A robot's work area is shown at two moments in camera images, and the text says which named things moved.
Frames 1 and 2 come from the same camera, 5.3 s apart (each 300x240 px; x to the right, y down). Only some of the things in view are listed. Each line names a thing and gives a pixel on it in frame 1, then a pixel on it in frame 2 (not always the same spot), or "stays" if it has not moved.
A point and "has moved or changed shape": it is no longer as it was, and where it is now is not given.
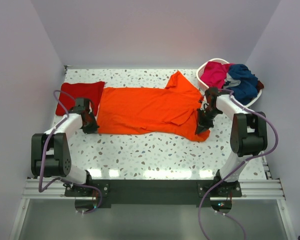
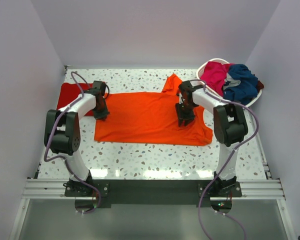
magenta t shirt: [214, 74] stays
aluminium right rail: [269, 189] stays
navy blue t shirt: [247, 90] stays
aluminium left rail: [56, 191] stays
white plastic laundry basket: [203, 88] stays
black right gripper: [202, 125] to [187, 118]
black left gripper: [93, 128] to [103, 115]
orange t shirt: [171, 111] has moved or changed shape
